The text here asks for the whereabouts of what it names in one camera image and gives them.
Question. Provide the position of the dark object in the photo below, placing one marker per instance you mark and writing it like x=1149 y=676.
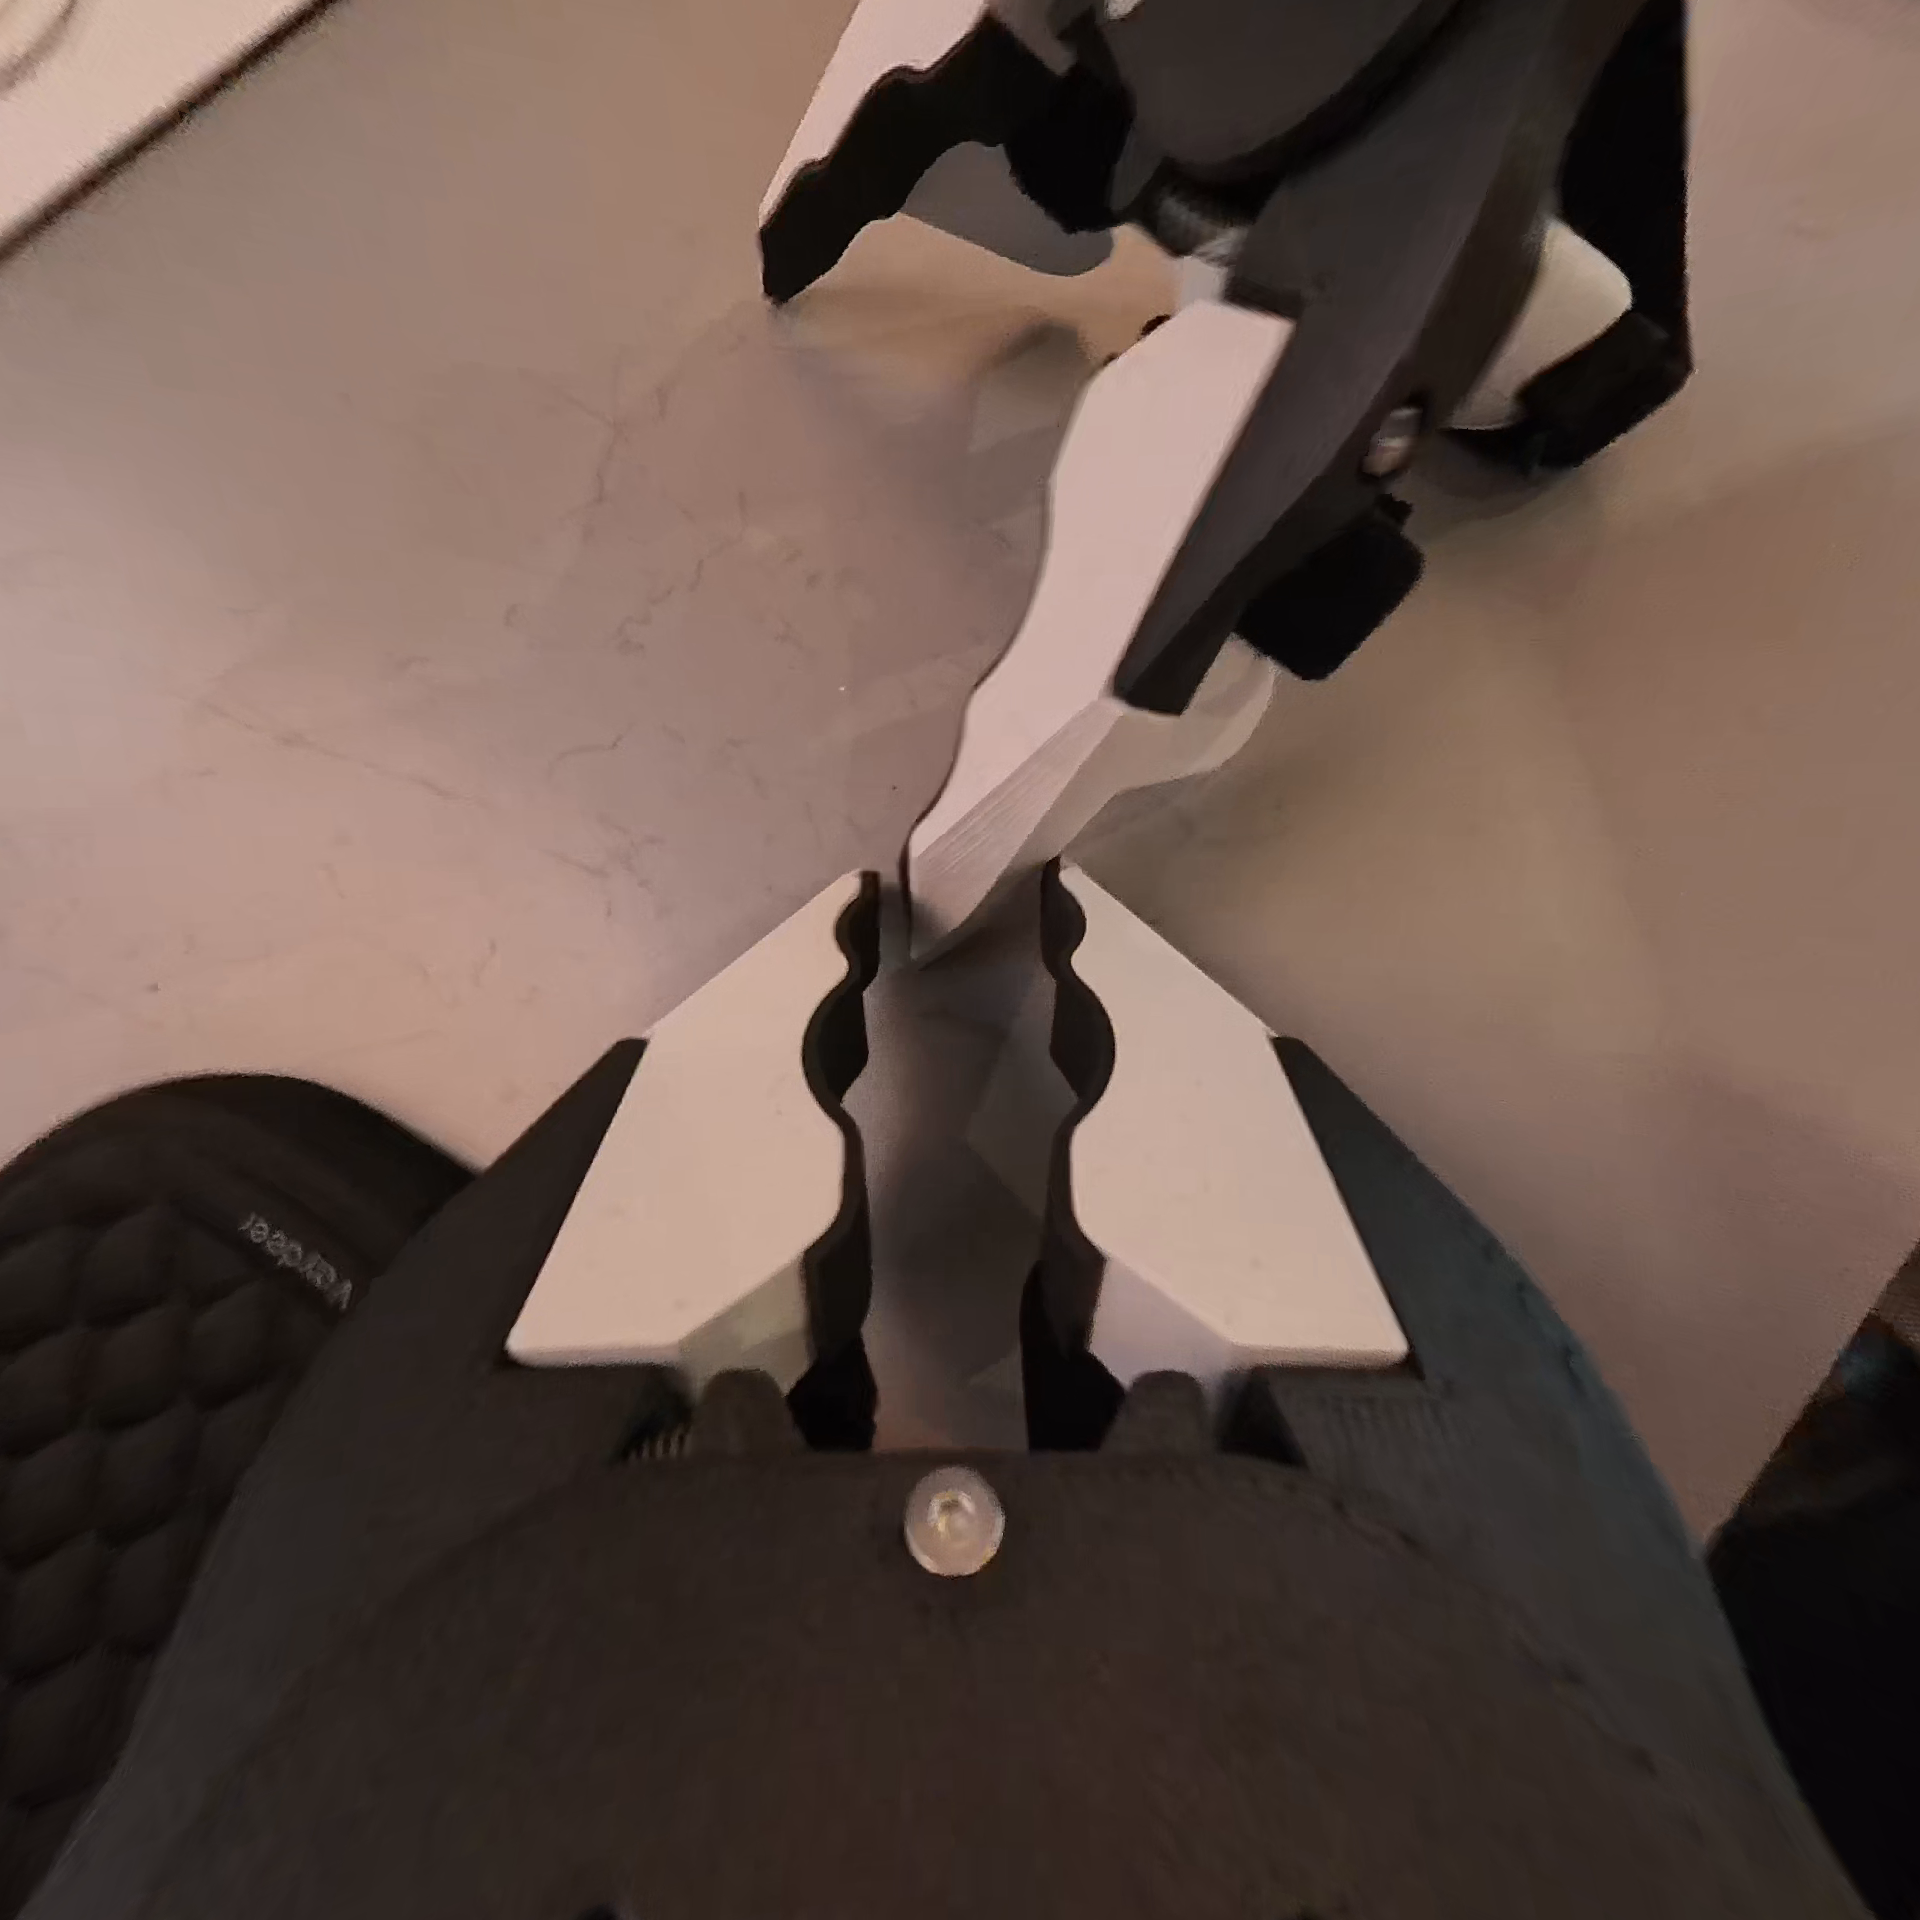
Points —
x=1845 y=1652

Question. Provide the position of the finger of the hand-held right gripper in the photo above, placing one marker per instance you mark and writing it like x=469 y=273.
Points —
x=849 y=100
x=1141 y=495

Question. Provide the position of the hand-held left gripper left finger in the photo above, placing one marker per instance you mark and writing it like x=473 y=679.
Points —
x=705 y=1201

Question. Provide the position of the white flat board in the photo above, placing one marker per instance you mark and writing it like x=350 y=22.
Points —
x=106 y=105

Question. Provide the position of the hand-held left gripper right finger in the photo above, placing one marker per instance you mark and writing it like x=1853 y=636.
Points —
x=1215 y=1201

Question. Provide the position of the black quilted pad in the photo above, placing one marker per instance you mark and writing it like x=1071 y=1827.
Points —
x=119 y=1349

